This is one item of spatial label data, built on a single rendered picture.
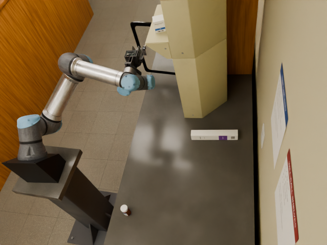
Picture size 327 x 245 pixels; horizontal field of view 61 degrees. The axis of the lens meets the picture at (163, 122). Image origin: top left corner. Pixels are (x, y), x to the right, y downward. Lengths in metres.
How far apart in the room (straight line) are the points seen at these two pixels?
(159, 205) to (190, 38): 0.83
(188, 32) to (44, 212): 2.18
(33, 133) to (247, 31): 1.31
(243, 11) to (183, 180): 0.95
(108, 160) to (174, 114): 1.27
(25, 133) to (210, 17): 1.11
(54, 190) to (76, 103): 1.90
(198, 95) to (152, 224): 0.71
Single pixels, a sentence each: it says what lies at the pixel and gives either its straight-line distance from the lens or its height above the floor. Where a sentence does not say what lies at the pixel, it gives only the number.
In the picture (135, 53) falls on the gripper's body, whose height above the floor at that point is 1.35.
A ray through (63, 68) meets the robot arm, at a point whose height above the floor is 1.46.
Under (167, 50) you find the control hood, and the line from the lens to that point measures 1.35.
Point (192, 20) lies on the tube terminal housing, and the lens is 1.25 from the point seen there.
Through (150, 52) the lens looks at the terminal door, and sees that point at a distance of 1.85.
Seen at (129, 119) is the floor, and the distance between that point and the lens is 3.05.
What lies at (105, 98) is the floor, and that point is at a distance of 3.37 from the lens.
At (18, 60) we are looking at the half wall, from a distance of 3.41.
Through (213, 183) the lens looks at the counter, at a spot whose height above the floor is 0.94.
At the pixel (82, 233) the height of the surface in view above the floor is 0.01.
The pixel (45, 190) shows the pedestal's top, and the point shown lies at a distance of 1.77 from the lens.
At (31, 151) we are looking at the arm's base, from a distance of 1.66.
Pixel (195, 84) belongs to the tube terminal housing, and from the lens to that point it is 1.48.
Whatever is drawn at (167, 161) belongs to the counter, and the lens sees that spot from 1.57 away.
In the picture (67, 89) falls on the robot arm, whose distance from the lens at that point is 1.65.
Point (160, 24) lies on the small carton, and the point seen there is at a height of 1.55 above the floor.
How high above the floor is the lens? 2.29
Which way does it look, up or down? 52 degrees down
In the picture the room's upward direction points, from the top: 17 degrees counter-clockwise
